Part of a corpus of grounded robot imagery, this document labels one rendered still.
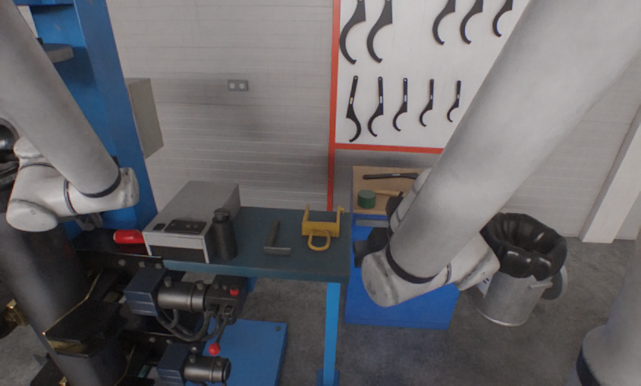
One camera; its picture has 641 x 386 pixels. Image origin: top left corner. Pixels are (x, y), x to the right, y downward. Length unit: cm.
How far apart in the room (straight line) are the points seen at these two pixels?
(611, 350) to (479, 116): 31
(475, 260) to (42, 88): 68
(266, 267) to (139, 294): 45
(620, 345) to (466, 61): 249
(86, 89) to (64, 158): 83
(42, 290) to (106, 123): 61
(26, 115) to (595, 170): 371
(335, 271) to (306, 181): 193
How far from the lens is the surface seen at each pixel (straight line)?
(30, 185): 84
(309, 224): 133
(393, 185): 206
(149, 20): 312
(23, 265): 130
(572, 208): 381
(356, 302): 225
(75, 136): 61
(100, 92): 143
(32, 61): 52
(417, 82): 274
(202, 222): 127
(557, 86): 30
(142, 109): 196
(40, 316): 144
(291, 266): 122
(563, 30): 29
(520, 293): 250
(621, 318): 47
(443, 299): 230
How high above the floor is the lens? 189
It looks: 29 degrees down
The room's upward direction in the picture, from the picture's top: 1 degrees clockwise
